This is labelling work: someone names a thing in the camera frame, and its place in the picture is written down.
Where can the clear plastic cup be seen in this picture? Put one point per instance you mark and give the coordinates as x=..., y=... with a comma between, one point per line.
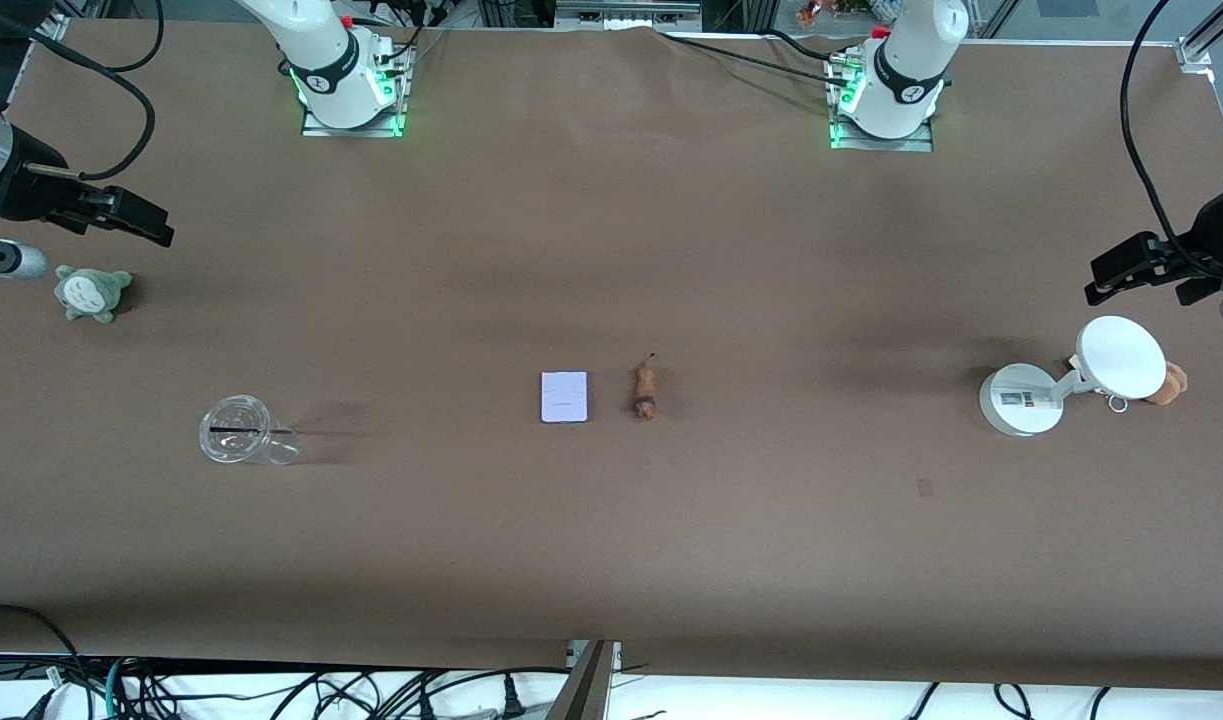
x=241, y=430

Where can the brown lion statue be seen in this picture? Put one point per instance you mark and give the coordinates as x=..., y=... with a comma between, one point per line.
x=645, y=392

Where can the black power plug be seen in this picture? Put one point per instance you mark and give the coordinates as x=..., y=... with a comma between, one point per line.
x=512, y=697

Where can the white round desk lamp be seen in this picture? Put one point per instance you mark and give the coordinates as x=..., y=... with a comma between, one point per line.
x=1121, y=358

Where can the aluminium frame bar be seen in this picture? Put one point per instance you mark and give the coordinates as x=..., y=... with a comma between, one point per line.
x=583, y=685

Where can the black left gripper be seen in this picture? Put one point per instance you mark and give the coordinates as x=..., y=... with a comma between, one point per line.
x=1214, y=227

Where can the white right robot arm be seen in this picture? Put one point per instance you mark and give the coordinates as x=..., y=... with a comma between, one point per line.
x=333, y=60

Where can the grey power strip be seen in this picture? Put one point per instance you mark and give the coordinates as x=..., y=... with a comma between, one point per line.
x=628, y=12

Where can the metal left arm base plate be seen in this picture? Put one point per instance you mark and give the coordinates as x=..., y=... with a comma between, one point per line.
x=886, y=143

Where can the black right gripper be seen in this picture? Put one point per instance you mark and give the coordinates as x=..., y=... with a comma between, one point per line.
x=29, y=188

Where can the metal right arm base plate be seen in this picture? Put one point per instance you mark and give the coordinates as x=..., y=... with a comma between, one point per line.
x=316, y=128

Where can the grey plush toy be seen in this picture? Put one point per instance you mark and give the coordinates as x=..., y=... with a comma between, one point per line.
x=92, y=293

